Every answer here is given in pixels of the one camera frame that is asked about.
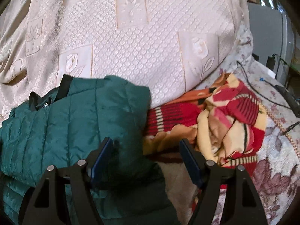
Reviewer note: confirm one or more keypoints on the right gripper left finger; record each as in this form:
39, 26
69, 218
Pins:
62, 191

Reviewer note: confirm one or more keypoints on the green quilted puffer jacket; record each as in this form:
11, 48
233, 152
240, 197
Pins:
67, 124

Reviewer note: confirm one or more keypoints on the floral leaf bedspread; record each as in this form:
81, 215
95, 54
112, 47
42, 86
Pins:
276, 176

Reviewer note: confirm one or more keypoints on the red orange yellow blanket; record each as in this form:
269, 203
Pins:
225, 122

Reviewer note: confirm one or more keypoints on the black power strip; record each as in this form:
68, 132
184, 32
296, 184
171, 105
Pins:
291, 100

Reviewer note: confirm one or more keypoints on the grey cabinet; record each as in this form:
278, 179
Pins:
273, 38

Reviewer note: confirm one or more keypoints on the beige embossed quilt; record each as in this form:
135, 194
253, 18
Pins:
170, 46

